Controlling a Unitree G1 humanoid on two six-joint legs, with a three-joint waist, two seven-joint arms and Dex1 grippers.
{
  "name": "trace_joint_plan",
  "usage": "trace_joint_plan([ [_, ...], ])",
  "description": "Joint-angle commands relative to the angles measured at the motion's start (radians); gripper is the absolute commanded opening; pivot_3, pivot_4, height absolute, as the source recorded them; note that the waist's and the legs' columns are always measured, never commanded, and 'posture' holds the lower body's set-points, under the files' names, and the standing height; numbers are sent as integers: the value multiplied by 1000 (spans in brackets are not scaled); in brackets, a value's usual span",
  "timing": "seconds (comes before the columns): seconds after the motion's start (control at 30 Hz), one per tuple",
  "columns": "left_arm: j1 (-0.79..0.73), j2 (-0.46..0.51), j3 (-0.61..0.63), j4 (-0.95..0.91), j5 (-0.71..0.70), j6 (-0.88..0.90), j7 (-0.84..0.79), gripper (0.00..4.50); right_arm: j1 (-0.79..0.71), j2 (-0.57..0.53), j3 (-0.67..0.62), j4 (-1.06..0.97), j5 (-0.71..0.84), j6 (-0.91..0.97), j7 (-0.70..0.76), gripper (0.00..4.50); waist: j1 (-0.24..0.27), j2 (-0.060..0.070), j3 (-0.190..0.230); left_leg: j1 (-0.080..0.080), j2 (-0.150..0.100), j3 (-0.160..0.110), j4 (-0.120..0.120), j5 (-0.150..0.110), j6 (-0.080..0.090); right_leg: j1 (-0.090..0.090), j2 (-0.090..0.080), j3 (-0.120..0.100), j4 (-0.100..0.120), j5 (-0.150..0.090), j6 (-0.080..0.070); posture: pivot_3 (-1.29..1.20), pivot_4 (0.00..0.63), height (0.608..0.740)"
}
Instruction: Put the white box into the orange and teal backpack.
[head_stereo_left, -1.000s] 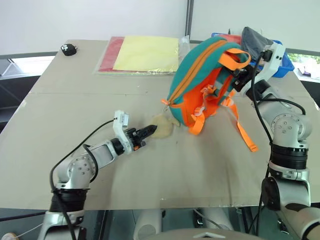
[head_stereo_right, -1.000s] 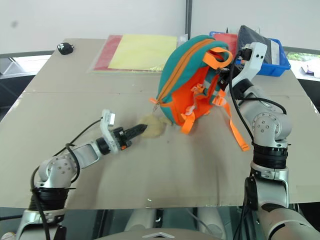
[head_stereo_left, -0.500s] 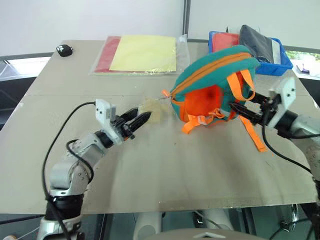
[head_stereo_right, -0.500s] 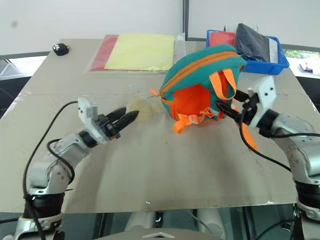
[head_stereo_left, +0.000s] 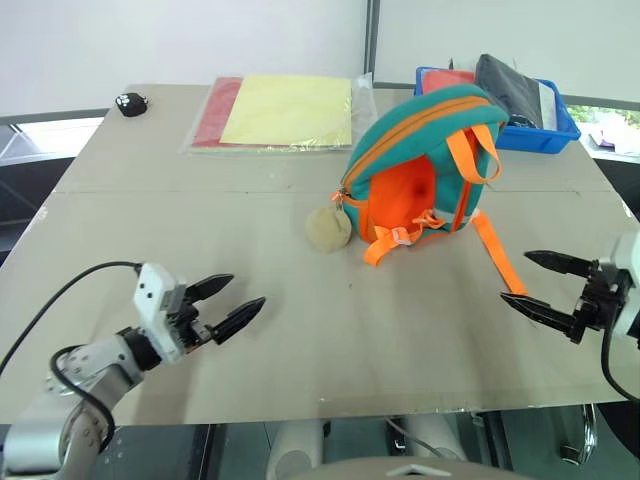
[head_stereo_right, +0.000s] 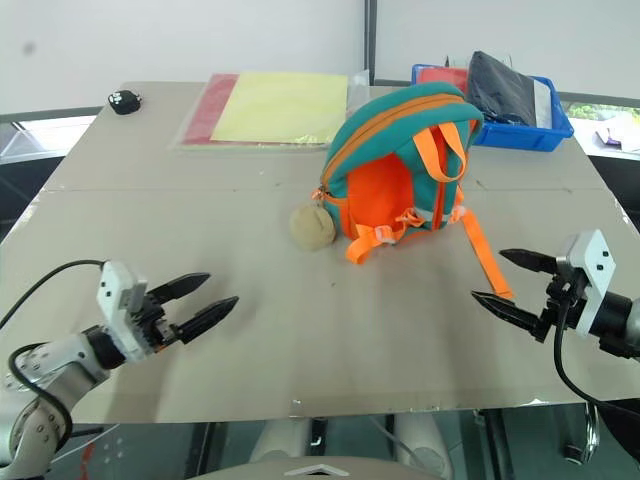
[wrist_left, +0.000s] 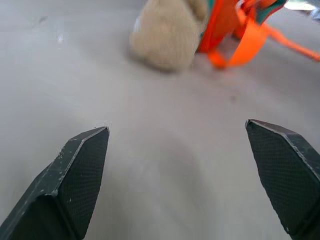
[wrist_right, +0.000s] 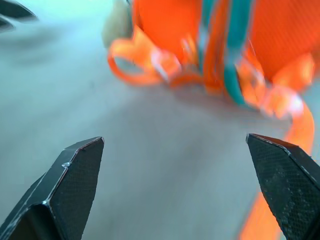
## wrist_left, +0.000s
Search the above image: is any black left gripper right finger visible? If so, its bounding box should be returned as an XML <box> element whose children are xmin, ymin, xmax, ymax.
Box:
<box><xmin>244</xmin><ymin>118</ymin><xmax>320</xmax><ymax>237</ymax></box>

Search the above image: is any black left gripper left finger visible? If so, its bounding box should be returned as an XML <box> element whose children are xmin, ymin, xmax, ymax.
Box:
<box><xmin>0</xmin><ymin>126</ymin><xmax>110</xmax><ymax>240</ymax></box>

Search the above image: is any orange and teal backpack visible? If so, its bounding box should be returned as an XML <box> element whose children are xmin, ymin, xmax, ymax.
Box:
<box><xmin>196</xmin><ymin>0</ymin><xmax>320</xmax><ymax>69</ymax></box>

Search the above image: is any beige plush teddy bear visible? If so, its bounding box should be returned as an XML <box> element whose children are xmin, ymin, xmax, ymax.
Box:
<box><xmin>129</xmin><ymin>0</ymin><xmax>209</xmax><ymax>73</ymax></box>

